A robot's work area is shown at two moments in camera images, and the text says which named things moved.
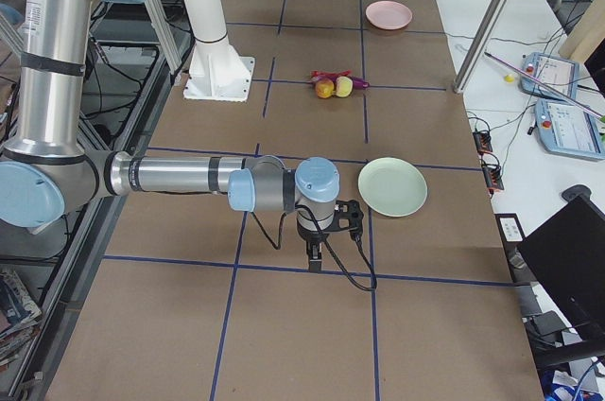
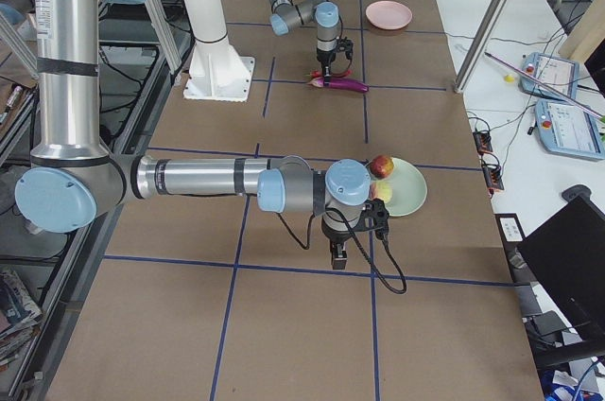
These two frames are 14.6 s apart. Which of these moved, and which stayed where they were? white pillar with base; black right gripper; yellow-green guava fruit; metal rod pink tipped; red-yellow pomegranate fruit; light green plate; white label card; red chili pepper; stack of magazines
Moved: yellow-green guava fruit; black right gripper; red-yellow pomegranate fruit
Stayed: white pillar with base; stack of magazines; white label card; light green plate; red chili pepper; metal rod pink tipped
